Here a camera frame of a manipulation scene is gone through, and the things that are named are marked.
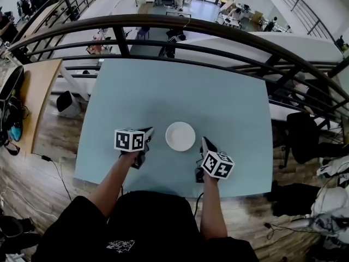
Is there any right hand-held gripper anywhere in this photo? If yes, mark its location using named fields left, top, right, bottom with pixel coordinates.
left=195, top=136, right=236, bottom=184

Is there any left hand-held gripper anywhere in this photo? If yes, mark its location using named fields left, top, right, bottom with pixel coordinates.
left=113, top=126, right=155, bottom=170

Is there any white round plate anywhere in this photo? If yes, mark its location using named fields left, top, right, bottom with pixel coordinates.
left=165, top=121, right=196, bottom=152

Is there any person's left forearm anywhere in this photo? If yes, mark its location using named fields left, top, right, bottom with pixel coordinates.
left=89, top=151, right=137, bottom=218

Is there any person's right forearm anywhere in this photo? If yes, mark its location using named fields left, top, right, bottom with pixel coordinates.
left=200, top=173, right=228, bottom=241

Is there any light blue table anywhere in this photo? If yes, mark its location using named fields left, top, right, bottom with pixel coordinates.
left=73, top=58, right=274, bottom=199

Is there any grey bin with black bag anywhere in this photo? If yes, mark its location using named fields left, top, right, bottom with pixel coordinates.
left=56, top=90, right=81, bottom=117

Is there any person's black printed t-shirt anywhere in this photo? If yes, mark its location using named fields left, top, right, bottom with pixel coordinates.
left=31, top=190, right=258, bottom=262

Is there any black chair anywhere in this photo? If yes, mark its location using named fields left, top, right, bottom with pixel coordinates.
left=280, top=111, right=349, bottom=169

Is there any wooden table with white legs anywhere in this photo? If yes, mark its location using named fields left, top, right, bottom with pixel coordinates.
left=0, top=58, right=64, bottom=154

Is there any black metal balcony railing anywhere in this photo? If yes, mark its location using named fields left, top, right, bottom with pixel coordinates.
left=8, top=14, right=349, bottom=125

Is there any teal cloth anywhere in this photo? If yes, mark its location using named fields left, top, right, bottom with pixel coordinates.
left=7, top=126, right=22, bottom=142

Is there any black oval tray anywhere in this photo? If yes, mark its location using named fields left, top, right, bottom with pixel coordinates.
left=0, top=65, right=25, bottom=100

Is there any black round device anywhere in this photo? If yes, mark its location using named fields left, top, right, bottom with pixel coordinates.
left=0, top=216, right=24, bottom=239

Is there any black stair railing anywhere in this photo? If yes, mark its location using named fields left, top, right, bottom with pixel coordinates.
left=267, top=0, right=336, bottom=42

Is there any black power adapter cable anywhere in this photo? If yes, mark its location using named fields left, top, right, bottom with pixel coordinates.
left=32, top=153, right=73, bottom=201

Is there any black equipment bag with cables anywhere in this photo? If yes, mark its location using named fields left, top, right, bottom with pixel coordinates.
left=0, top=94, right=28, bottom=155

